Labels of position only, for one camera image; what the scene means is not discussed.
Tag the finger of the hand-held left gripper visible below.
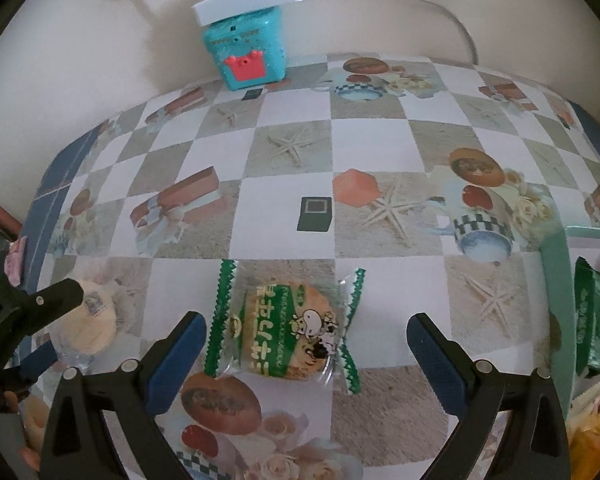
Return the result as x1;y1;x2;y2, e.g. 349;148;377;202
2;278;87;339
0;342;59;394

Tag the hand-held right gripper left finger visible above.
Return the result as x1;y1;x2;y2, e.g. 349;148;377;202
39;311;208;480

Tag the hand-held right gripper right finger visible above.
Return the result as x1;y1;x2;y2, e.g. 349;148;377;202
406;312;573;480

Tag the round bun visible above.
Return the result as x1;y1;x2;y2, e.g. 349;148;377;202
50;280;119;369

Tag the green cow-print cookie packet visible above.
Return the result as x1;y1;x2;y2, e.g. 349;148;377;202
204;259;367;395

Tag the shallow teal cardboard box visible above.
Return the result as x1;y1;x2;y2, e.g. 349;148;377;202
540;225;600;411

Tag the green snack packet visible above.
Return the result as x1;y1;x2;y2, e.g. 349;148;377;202
572;256;600;380

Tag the yellow snack packet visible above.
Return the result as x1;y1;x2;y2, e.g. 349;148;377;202
567;380;600;477

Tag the small pink ornament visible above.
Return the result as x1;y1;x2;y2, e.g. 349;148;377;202
4;240;29;287

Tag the teal toy box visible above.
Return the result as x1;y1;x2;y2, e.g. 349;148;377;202
202;10;287;92

